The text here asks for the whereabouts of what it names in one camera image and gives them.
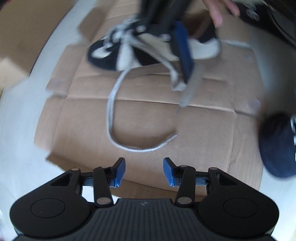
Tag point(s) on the flattened cardboard sheet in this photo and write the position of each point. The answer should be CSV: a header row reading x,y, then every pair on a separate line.
x,y
73,123

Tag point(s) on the white shoelace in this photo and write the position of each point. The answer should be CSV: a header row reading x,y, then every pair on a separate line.
x,y
219,119

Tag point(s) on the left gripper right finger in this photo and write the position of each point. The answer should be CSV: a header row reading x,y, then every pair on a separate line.
x,y
183,177

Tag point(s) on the person's bare hand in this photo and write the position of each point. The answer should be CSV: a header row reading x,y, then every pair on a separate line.
x,y
215,11

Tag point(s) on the black and white sneaker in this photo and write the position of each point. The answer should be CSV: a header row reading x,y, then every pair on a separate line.
x,y
113,52

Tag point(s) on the dark navy shoe toe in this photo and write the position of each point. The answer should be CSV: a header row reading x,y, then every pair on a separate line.
x,y
276,140

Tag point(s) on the large upright cardboard box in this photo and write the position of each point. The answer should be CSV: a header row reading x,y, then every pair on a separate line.
x,y
25,28

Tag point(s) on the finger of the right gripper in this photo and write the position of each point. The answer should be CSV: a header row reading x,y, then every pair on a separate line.
x,y
180,47

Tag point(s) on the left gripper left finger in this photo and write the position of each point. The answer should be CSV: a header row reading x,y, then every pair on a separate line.
x,y
105,178

